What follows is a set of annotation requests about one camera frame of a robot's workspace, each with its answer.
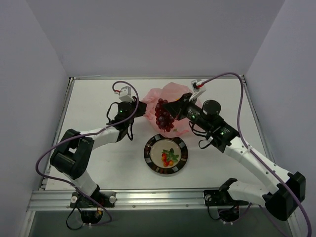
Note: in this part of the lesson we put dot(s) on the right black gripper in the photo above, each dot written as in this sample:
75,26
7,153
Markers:
181,105

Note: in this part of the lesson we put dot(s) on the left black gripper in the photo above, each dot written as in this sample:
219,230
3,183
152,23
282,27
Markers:
140,107

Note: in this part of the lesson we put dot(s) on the dark red grape bunch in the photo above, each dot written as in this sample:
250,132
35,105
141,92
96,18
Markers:
164,120

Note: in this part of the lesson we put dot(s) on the pink plastic bag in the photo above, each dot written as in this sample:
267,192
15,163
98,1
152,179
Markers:
169,92

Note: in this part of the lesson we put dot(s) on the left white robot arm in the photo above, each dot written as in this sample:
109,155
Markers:
72,157

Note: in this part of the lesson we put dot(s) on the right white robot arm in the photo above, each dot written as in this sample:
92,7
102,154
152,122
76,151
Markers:
281,192

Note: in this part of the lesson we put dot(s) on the black rimmed ceramic plate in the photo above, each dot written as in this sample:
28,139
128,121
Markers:
165,156

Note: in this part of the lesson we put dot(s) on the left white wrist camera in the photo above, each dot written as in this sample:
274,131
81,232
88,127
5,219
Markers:
124,94

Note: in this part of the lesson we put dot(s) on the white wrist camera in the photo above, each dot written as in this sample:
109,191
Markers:
198,88
124,94

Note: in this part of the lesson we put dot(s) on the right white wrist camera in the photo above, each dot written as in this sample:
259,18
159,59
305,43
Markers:
198,88

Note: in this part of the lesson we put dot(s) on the aluminium front rail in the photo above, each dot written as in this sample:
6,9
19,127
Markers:
59,200

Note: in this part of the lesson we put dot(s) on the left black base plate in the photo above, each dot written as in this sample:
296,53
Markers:
106,199

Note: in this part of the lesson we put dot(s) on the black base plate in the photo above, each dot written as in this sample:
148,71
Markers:
106,199
215,197

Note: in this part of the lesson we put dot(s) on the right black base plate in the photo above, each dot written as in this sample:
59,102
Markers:
215,197

